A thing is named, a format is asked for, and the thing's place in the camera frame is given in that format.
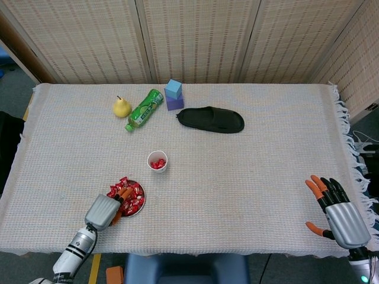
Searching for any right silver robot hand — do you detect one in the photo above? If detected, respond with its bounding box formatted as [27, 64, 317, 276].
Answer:
[304, 175, 372, 249]

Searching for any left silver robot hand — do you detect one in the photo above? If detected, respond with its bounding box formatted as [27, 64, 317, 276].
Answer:
[84, 188, 134, 232]

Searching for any silver metal plate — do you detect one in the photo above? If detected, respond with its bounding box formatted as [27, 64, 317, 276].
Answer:
[107, 179, 146, 218]

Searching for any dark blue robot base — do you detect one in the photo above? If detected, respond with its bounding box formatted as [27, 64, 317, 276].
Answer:
[123, 253, 251, 284]

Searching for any white paper cup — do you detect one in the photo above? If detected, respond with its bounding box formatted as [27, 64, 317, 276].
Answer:
[147, 150, 169, 175]

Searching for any black equipment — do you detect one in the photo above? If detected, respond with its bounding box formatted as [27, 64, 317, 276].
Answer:
[359, 143, 379, 183]

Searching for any orange foam block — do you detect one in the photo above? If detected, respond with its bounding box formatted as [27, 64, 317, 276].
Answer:
[105, 265, 124, 284]

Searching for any yellow pear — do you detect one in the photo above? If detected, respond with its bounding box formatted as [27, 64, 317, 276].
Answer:
[113, 95, 133, 118]

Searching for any green drink bottle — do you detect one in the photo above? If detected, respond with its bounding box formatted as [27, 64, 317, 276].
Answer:
[124, 88, 165, 133]

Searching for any black fabric object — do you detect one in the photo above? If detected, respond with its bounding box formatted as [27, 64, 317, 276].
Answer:
[0, 111, 25, 199]

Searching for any white woven tablecloth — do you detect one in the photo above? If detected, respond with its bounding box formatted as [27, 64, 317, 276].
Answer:
[0, 82, 379, 258]

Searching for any purple foam cube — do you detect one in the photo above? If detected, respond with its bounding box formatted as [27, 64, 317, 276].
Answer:
[165, 93, 185, 112]

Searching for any black slipper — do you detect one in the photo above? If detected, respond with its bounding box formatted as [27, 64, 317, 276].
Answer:
[175, 106, 246, 134]

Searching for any light blue foam cube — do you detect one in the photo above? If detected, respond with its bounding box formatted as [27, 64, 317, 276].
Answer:
[164, 79, 183, 100]

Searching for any bamboo folding screen panel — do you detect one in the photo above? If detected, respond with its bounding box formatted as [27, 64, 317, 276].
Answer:
[309, 0, 379, 119]
[136, 0, 263, 84]
[0, 0, 149, 85]
[239, 0, 367, 84]

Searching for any brown wooden board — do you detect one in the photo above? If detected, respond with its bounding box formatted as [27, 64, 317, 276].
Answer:
[0, 13, 57, 85]

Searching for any blue object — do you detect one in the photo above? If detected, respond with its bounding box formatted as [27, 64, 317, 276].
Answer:
[0, 49, 14, 80]

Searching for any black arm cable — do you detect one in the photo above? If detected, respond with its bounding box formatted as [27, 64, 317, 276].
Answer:
[70, 224, 98, 279]

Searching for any white power strip with cables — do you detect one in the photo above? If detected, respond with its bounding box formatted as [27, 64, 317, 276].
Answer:
[352, 130, 379, 154]

